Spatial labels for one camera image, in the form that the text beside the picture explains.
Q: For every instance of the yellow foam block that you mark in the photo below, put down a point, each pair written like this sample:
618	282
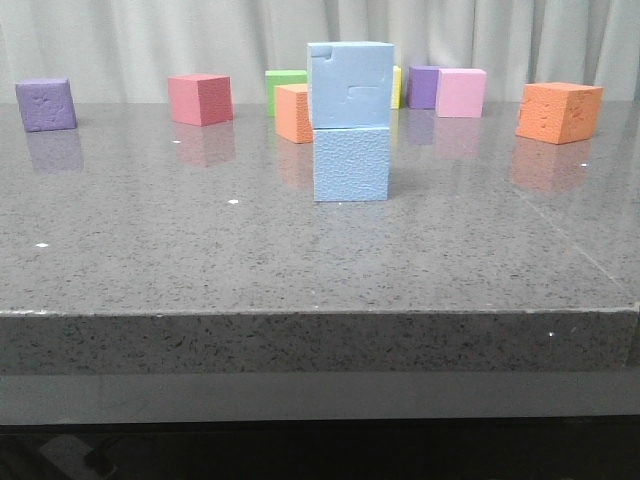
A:
396	87

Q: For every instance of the purple foam block right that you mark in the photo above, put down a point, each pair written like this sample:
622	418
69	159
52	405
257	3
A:
422	86

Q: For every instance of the white curtain backdrop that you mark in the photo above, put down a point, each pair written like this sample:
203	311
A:
124	51

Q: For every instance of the orange foam block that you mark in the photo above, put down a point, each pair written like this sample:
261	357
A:
559	112
292	120

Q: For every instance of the purple foam block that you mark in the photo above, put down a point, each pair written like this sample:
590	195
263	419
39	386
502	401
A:
422	86
46	104

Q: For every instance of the red foam block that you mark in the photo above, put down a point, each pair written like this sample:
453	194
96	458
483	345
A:
200	99

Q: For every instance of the blue foam block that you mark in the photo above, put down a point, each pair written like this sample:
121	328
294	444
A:
351	164
350	84

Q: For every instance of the green foam block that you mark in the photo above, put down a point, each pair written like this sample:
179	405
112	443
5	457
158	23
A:
275	78

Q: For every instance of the orange foam block centre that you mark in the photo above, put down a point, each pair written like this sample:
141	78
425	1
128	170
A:
292	120

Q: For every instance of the pink foam block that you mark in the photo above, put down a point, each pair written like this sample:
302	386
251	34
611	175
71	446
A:
460	92

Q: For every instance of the orange foam block right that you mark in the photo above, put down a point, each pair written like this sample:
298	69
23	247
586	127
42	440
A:
559	112

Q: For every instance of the purple foam block left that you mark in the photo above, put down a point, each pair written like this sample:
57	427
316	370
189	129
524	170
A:
46	104

